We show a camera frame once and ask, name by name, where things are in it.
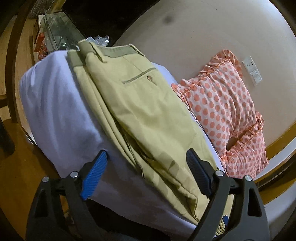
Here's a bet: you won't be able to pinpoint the khaki pants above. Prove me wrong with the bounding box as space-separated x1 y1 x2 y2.
68 40 217 224

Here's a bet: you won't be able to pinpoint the right polka dot pillow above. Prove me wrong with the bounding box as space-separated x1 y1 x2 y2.
220 111 269 179

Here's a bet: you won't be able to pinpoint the polka dot pillow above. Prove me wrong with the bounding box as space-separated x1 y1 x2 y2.
220 111 269 179
171 50 263 159

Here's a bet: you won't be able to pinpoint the white bed mattress sheet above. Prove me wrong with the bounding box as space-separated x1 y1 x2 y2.
18 50 225 239

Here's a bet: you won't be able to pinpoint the dark wooden chair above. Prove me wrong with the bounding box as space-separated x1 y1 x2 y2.
1 1 36 158

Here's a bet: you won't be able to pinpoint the left polka dot pillow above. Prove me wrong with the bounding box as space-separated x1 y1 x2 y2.
171 50 263 159

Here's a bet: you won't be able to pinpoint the clear plastic bag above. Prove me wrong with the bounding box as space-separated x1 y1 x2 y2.
86 35 109 47

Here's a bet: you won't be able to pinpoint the white wall socket plate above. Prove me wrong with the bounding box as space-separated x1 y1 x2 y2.
242 56 262 86

